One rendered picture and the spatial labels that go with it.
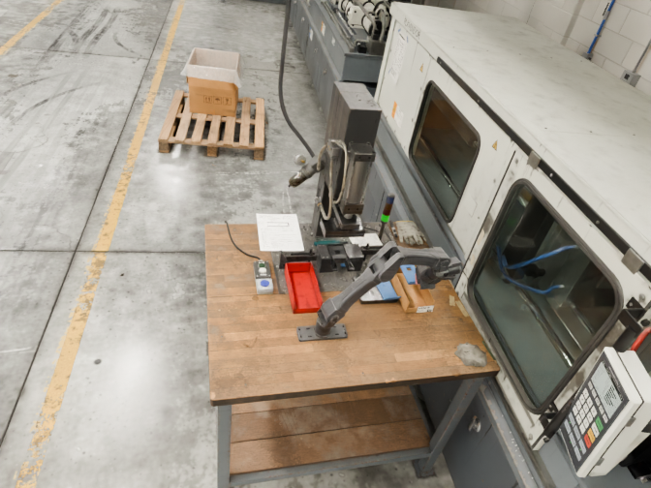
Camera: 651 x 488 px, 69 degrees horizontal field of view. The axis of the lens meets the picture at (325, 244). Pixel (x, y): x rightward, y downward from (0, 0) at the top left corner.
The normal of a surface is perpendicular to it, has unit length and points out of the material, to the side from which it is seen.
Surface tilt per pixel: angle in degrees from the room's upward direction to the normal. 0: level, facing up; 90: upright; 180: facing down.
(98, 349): 0
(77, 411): 0
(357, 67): 90
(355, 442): 0
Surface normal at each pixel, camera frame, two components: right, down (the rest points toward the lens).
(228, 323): 0.15, -0.77
